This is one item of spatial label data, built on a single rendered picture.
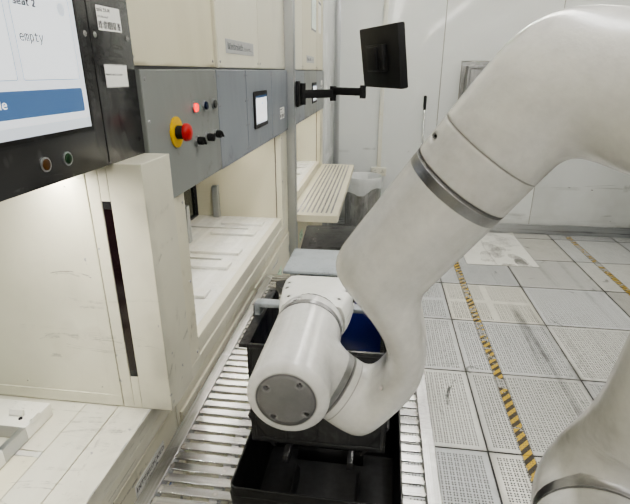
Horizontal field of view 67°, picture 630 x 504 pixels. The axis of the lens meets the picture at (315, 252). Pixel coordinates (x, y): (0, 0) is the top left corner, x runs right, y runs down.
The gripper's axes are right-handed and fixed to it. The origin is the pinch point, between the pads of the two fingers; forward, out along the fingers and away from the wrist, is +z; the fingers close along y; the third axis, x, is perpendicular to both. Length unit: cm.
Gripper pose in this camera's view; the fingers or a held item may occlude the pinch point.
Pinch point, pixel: (325, 274)
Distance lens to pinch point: 76.1
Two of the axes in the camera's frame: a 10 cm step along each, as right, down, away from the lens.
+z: 1.4, -3.5, 9.3
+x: -0.1, -9.4, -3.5
